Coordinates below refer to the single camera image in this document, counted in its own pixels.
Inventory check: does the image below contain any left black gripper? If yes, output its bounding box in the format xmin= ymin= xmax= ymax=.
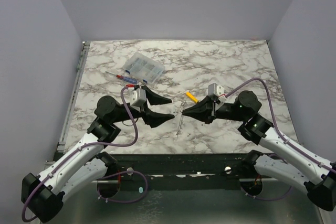
xmin=112 ymin=86 xmax=175 ymax=127

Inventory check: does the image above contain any clear plastic parts box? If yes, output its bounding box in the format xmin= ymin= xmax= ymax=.
xmin=122 ymin=52 xmax=165 ymax=84

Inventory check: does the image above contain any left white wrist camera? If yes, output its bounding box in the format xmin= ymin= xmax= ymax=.
xmin=129 ymin=88 xmax=146 ymax=108

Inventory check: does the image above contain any left aluminium side rail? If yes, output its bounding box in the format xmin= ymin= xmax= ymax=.
xmin=55 ymin=41 xmax=91 ymax=153

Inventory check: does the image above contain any blue red screwdriver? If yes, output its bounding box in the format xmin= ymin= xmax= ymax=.
xmin=106 ymin=71 xmax=138 ymax=84

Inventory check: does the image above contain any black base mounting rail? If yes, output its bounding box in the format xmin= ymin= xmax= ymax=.
xmin=90 ymin=153 xmax=274 ymax=192

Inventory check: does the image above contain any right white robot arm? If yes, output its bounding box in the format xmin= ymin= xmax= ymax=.
xmin=182 ymin=91 xmax=335 ymax=211

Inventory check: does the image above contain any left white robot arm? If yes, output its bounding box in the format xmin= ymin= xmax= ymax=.
xmin=22 ymin=84 xmax=174 ymax=223

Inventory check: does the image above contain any yellow handled screwdriver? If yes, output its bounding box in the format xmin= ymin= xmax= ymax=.
xmin=185 ymin=91 xmax=198 ymax=103

